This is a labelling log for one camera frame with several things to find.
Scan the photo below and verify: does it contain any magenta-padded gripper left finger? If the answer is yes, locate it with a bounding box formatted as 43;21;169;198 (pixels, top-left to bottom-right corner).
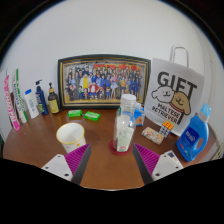
41;143;92;185

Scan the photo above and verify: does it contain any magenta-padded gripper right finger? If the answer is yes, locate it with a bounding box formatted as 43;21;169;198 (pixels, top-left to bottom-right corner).
132;143;184;185

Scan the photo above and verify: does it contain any clear bottle with white cap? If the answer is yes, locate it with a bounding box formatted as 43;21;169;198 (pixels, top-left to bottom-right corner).
112;93;137;153

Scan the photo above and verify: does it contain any white cup with yellow rim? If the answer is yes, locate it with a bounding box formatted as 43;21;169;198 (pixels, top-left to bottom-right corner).
55;122;87;154

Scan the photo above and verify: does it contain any small patterned packet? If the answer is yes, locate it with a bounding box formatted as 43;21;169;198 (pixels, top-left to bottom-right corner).
141;126;165;145

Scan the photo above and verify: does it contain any blue detergent bottle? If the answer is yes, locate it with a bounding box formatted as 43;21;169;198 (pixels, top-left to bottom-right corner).
176;102;212;163

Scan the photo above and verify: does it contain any colourful puzzle cube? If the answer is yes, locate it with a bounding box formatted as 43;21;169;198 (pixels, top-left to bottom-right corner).
158;120;175;138

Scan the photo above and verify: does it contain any small green box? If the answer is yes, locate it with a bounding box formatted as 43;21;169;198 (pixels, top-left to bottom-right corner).
67;109;83;118
83;111;101;122

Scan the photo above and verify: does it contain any flat round red coaster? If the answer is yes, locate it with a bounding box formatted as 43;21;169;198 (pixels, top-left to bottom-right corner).
108;139;134;156

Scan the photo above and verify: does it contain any blue tissue pack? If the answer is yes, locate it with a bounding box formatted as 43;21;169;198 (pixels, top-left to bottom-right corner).
133;102;146;127

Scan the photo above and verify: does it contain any dark bottle with yellow label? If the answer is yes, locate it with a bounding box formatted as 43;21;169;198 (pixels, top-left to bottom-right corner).
47;82;61;115

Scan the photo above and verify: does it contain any white bottle with blue cap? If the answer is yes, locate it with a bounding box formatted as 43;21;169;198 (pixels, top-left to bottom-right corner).
24;88;40;120

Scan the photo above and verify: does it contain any dark blue pump bottle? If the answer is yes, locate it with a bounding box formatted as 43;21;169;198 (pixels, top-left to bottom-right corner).
34;79;50;117

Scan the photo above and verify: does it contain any pink printed tube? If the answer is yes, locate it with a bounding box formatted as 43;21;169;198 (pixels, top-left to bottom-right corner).
3;75;22;131

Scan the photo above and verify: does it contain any white printed paper gift bag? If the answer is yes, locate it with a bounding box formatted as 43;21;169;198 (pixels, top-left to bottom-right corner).
143;45;205;137

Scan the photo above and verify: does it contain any white printed tube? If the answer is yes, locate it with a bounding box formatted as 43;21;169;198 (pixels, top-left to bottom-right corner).
11;68;29;124

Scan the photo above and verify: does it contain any framed group picture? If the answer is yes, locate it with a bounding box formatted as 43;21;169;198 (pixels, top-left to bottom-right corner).
57;54;152;110

